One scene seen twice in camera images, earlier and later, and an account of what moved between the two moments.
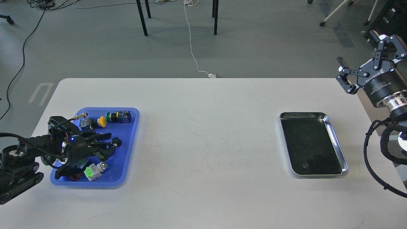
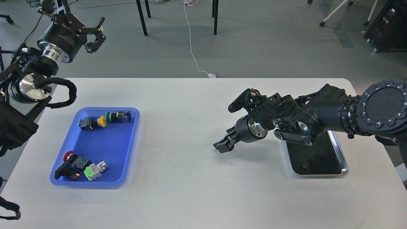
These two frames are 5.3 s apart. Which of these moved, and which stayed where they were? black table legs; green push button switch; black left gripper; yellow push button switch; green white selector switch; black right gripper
Moved: black right gripper; black left gripper
Stayed: green push button switch; black table legs; yellow push button switch; green white selector switch
